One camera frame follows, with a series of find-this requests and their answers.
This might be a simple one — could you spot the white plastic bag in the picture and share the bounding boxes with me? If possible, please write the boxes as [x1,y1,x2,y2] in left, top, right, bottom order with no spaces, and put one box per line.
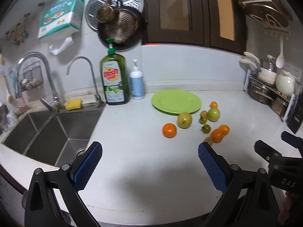
[49,37,74,55]

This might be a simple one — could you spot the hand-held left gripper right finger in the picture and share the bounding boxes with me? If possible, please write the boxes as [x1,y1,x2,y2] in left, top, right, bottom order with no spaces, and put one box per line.
[198,142,280,227]

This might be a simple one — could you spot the paper towel pack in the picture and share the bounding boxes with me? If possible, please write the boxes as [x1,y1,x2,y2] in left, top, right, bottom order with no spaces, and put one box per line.
[38,0,86,40]

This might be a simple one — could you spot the green plate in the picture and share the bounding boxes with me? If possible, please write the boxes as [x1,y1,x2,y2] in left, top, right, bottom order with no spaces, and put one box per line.
[151,90,202,116]

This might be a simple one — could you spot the wire wall basket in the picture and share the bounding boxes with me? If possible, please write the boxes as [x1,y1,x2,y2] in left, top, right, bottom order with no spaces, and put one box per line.
[18,61,44,92]

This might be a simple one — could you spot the black frying pan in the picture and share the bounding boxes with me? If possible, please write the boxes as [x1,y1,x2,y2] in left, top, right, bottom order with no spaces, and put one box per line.
[97,0,146,50]

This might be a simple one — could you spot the green dish soap bottle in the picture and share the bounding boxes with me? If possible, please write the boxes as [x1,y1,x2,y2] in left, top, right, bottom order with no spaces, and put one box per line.
[99,38,130,105]

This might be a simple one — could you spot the white pump lotion bottle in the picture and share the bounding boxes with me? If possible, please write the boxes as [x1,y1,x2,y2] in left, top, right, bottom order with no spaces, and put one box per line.
[129,59,145,100]

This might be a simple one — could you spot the green apple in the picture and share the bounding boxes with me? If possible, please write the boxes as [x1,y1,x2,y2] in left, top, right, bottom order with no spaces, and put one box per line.
[208,107,221,122]

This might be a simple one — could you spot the yellow sponge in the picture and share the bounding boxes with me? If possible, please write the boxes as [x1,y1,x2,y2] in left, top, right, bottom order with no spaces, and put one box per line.
[65,99,82,111]

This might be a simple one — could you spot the stainless steel sink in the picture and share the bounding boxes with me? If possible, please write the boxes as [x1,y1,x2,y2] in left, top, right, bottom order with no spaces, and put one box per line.
[1,110,106,168]

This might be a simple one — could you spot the white knife handle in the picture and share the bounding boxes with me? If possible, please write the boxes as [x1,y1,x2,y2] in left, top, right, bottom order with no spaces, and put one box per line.
[244,51,261,63]
[240,59,259,70]

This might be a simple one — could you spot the yellow-green pear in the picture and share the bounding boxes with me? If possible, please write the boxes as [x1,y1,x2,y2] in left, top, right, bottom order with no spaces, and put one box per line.
[177,112,193,129]

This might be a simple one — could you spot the colourful wall hooks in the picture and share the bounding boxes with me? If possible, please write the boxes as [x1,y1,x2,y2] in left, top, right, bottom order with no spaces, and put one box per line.
[6,14,30,47]

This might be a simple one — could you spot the black box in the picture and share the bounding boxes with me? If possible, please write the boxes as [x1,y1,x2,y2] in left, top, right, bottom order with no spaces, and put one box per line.
[286,92,303,134]

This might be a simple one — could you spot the stainless steel pot with lid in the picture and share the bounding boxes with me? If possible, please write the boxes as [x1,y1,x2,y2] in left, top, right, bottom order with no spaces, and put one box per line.
[261,55,277,72]

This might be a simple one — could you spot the large chrome faucet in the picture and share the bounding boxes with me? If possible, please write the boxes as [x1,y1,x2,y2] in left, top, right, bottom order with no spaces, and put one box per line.
[15,52,65,113]

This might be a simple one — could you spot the white ceramic jug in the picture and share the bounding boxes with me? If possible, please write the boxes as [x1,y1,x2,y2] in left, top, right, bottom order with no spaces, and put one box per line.
[276,72,296,97]

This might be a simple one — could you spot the small brass pot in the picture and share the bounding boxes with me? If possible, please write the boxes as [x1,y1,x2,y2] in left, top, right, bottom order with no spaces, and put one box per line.
[98,0,116,23]

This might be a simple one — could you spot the thin gooseneck faucet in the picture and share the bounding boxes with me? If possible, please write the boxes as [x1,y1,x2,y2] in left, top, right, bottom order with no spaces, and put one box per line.
[67,56,106,108]

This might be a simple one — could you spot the white pot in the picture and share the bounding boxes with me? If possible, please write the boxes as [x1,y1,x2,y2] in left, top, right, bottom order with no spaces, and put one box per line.
[257,68,277,86]

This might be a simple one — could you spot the cutting board rack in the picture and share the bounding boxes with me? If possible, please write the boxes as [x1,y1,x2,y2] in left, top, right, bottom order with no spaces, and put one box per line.
[238,0,294,36]

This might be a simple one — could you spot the large orange tangerine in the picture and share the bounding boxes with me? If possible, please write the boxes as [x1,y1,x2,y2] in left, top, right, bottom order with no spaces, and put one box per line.
[162,123,177,138]

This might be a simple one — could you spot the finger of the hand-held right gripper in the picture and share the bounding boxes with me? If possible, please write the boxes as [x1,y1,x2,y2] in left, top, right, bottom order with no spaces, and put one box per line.
[254,140,283,164]
[281,131,303,150]

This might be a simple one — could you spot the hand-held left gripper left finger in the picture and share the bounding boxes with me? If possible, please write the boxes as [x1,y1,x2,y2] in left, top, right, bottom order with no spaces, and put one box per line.
[25,141,103,227]

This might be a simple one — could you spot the person's right hand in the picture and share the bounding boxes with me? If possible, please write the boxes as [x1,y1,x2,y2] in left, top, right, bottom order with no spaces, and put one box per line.
[280,190,296,225]

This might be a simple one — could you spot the small stainless steel pot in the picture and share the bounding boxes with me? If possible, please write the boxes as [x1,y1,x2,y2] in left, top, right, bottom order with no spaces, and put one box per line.
[271,96,290,117]

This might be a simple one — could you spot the metal pot rack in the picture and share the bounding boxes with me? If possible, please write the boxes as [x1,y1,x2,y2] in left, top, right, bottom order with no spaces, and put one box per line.
[243,69,299,121]

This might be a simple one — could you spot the dark wooden cabinet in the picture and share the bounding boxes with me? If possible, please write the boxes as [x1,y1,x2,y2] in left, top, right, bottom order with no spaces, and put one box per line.
[140,0,248,54]

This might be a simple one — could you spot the white ladle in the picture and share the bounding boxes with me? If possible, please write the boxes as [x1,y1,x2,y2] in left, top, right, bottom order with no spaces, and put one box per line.
[275,37,285,68]

